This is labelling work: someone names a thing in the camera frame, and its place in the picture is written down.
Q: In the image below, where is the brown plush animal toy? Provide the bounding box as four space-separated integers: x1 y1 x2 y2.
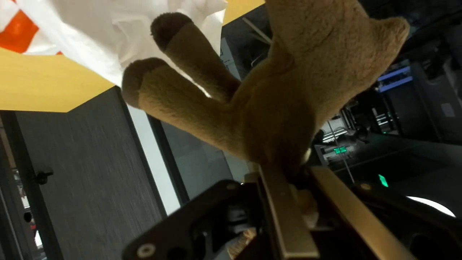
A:
121 0 410 179

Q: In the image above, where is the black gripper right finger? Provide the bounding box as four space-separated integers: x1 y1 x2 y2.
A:
310 166 417 260

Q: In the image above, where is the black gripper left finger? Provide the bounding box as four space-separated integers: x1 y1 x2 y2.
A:
260 164 319 260

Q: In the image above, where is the white orange plastic bag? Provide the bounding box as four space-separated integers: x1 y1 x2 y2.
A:
0 0 226 85

